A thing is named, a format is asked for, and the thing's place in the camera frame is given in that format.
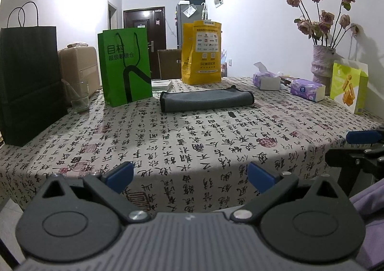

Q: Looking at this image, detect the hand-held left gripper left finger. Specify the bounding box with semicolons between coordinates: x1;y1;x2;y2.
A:
39;161;152;225

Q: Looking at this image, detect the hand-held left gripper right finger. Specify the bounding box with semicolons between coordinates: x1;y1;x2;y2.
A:
231;162;350;225

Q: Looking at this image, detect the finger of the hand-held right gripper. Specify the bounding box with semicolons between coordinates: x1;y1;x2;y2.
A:
346;126;384;146
325;147;384;198

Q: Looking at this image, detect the grey towel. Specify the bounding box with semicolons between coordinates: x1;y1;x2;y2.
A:
159;85;255;113

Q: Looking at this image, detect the yellow-green white paper bag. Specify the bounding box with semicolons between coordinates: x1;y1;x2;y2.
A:
330;59;369;115

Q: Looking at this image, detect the person's purple clothing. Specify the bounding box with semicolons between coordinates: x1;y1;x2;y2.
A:
349;179;384;271

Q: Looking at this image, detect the calligraphy print tablecloth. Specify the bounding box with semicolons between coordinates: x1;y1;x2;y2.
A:
0;76;384;220

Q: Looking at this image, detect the purple tissue pack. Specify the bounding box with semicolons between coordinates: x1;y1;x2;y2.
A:
290;79;326;102

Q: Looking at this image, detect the clear drinking glass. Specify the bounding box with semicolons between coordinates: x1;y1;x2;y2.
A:
61;79;90;114

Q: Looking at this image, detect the textured pale vase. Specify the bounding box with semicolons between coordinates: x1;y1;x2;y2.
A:
310;45;344;87

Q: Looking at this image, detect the green paper bag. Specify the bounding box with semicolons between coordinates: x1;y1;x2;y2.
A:
97;27;153;107

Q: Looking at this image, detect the open purple tissue box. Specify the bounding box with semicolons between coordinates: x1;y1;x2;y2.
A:
253;62;282;91

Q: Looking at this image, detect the white book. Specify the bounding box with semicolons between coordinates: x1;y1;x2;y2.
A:
151;80;173;92

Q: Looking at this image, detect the beige suitcase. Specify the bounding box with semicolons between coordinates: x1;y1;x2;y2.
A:
58;44;101;106

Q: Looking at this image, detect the yellow printed bag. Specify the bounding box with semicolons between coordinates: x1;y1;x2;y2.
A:
181;20;222;85

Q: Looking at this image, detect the bunch of dried roses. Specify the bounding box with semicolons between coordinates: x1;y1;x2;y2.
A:
286;0;360;48

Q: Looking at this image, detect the black paper bag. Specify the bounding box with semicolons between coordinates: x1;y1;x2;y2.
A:
0;1;68;147

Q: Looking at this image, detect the dark brown door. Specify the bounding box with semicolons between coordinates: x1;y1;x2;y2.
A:
123;7;167;79

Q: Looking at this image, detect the grey refrigerator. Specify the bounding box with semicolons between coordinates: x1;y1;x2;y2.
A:
175;0;208;49

